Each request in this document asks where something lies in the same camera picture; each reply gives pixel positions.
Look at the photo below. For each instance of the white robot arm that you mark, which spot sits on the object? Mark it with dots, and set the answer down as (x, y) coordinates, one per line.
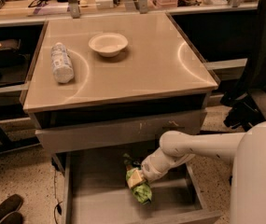
(245, 151)

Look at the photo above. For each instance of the green rice chip bag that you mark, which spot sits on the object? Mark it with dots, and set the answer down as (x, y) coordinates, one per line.
(142, 193)

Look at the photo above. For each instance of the grey drawer cabinet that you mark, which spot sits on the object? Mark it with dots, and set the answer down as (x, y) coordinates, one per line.
(158, 73)

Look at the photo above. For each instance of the black office chair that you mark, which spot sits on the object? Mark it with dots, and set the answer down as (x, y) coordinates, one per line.
(247, 99)

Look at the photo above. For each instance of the brown shoe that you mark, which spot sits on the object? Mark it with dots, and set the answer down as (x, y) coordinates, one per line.
(11, 204)
(12, 218)

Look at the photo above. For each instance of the closed top drawer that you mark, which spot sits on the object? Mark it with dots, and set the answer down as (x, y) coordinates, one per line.
(119, 131)

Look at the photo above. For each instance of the white paper bowl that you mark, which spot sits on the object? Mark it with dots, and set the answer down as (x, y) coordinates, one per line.
(108, 44)

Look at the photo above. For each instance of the open middle drawer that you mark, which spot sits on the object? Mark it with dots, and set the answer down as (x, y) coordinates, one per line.
(95, 191)

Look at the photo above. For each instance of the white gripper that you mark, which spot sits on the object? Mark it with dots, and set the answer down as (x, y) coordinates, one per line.
(150, 171)

